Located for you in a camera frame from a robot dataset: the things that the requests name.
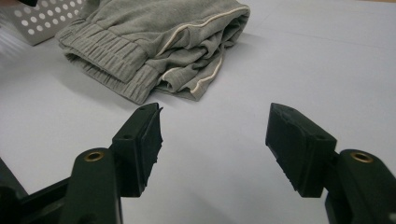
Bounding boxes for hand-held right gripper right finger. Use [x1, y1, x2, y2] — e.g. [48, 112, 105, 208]
[264, 102, 338, 199]

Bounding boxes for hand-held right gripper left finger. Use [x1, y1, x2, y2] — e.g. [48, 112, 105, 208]
[109, 102, 164, 198]

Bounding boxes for grey shorts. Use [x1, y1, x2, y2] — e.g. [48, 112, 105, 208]
[55, 0, 251, 105]

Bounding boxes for white table cover board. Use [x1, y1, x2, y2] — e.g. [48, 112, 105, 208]
[0, 0, 396, 224]

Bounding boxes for white perforated plastic basket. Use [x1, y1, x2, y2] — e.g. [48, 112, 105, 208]
[0, 0, 87, 47]

